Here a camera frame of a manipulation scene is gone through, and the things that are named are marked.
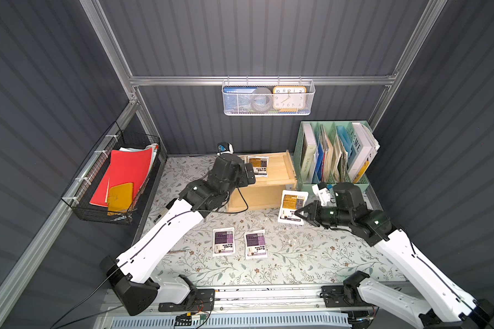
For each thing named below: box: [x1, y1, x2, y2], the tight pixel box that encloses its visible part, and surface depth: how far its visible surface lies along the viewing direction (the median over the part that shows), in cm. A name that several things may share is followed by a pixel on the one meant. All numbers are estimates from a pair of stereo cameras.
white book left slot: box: [300, 122, 318, 184], surface depth 96 cm
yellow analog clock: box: [272, 85, 307, 113], surface depth 90 cm
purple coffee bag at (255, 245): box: [244, 229, 268, 260], surface depth 87 cm
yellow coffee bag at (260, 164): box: [247, 155, 269, 178], surface depth 88 cm
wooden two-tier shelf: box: [227, 149, 298, 212], surface depth 88 cm
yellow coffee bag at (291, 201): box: [277, 189, 309, 225], surface depth 72 cm
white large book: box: [347, 122, 381, 184], surface depth 95 cm
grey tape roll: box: [251, 87, 274, 114], surface depth 89 cm
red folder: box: [89, 148, 153, 207], surface depth 74 cm
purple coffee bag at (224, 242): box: [212, 226, 236, 258], surface depth 88 cm
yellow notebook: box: [107, 182, 134, 216], surface depth 69 cm
